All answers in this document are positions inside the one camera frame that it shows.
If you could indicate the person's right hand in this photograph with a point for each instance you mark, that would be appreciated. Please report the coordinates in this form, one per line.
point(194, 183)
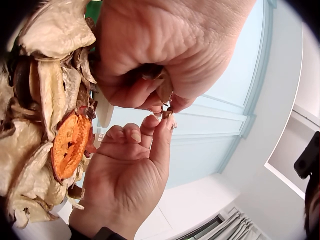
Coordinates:
point(125, 180)

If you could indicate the person's left hand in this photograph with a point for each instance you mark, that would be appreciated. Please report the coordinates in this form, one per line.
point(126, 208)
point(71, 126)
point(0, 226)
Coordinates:
point(160, 42)

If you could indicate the person's left fingers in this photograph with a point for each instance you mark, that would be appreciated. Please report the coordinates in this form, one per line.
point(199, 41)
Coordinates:
point(130, 92)

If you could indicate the person's right thumb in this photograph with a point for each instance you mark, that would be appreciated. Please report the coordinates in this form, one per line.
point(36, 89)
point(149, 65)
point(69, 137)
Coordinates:
point(162, 140)

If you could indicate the person's right index finger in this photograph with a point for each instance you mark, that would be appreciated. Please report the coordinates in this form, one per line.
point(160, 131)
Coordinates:
point(148, 125)

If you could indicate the person's left thumb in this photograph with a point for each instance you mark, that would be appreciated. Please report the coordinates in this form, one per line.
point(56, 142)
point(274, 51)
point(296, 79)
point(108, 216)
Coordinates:
point(185, 100)

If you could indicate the person's right fingers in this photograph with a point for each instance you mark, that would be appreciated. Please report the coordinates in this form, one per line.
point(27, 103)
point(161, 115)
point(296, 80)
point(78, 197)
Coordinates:
point(122, 135)

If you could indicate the small brown dried piece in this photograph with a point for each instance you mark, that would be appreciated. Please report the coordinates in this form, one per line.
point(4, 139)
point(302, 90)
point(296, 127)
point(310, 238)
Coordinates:
point(166, 113)

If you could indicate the brown dried peel piece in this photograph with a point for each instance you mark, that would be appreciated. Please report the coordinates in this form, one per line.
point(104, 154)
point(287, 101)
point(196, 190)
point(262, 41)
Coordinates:
point(162, 85)

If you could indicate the orange dried fruit slice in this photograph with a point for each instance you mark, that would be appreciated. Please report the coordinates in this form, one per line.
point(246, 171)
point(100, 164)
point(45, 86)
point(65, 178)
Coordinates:
point(71, 147)

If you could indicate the green object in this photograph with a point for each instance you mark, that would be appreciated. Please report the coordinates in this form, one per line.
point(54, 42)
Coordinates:
point(91, 27)

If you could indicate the pile of dried plant pieces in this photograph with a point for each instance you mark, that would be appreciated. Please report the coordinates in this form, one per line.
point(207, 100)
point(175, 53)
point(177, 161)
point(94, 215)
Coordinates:
point(37, 75)

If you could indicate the black wrist band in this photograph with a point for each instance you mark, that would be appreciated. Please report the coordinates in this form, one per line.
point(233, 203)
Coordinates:
point(112, 233)

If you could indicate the dark window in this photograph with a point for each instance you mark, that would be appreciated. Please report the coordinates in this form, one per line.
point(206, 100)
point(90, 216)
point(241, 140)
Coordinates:
point(205, 230)

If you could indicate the grey pleated curtain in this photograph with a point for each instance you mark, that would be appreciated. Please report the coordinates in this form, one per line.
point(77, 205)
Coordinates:
point(242, 225)

